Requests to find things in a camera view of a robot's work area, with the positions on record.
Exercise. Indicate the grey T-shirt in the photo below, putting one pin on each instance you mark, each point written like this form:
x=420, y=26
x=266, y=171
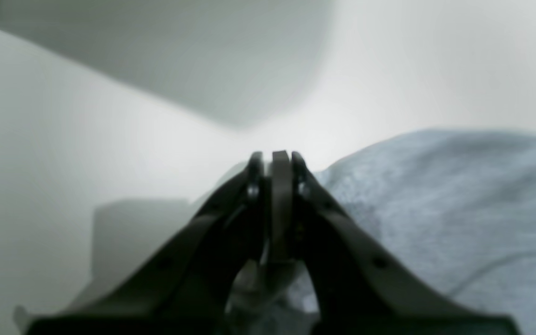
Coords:
x=457, y=208

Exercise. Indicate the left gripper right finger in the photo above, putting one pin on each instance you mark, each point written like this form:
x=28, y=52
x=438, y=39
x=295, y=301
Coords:
x=361, y=288

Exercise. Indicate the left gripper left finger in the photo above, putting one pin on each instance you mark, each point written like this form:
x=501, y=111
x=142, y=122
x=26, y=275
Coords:
x=183, y=289

